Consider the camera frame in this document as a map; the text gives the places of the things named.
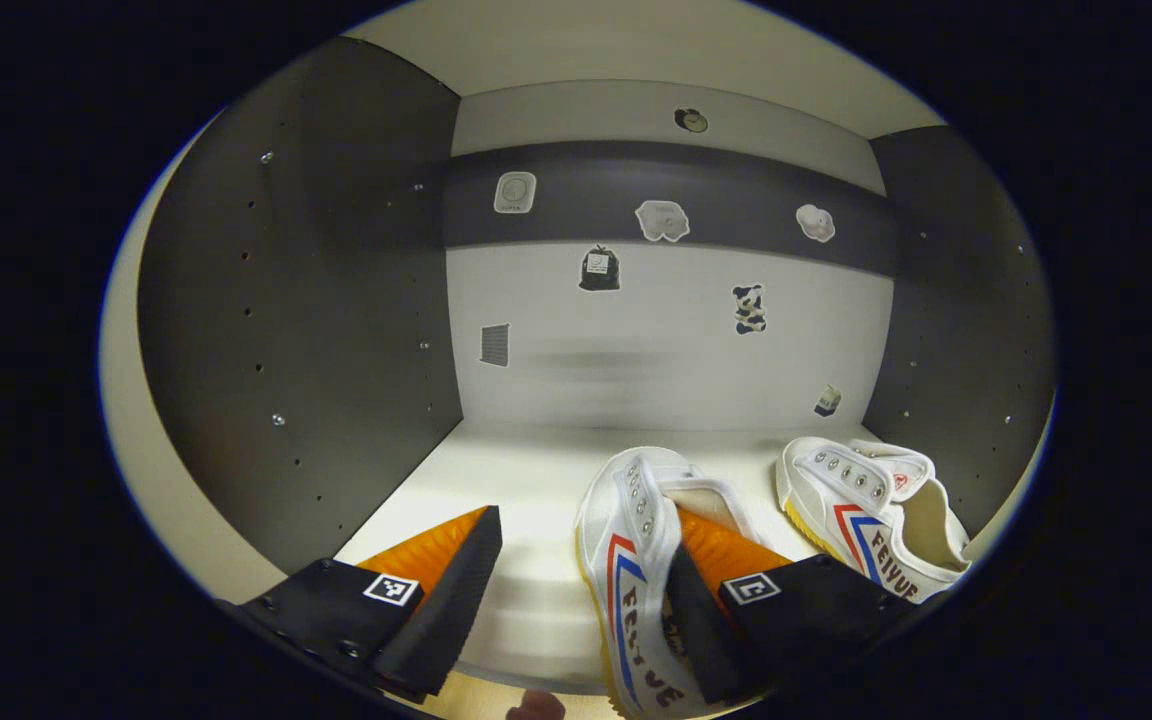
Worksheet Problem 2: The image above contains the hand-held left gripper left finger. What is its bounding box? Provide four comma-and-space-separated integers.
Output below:
216, 505, 504, 706

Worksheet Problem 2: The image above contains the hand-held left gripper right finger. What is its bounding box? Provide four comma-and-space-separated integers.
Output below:
662, 505, 922, 707

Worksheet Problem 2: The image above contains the white canvas shoe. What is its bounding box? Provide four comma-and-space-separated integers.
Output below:
574, 446, 767, 720
774, 435, 973, 605

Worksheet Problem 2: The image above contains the white shoe cabinet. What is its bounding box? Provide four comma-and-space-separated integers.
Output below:
99, 0, 1057, 701

